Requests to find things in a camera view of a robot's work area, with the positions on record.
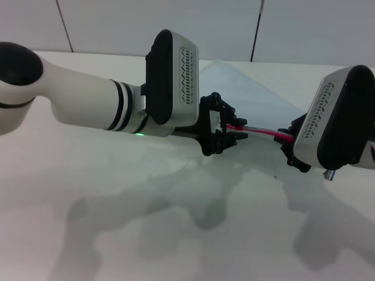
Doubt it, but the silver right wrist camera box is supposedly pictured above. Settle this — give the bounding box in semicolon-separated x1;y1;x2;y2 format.
292;64;375;171

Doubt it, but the thin dark wall strip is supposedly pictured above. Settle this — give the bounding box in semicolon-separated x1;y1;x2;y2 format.
55;0;74;54

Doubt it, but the thick black wall strip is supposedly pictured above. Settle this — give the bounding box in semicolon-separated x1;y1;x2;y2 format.
250;0;266;63

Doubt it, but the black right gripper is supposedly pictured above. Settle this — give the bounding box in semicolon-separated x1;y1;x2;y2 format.
274;113;313;173

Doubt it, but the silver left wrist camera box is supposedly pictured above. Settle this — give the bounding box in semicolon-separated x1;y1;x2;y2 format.
144;29;202;129

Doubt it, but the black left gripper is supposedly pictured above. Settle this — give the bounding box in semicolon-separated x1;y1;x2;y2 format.
172;91;250;157

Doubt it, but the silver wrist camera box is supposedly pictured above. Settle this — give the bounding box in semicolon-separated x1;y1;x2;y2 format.
292;64;375;171
144;29;202;129

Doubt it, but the clear document bag red zipper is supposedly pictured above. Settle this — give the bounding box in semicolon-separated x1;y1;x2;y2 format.
198;58;308;143

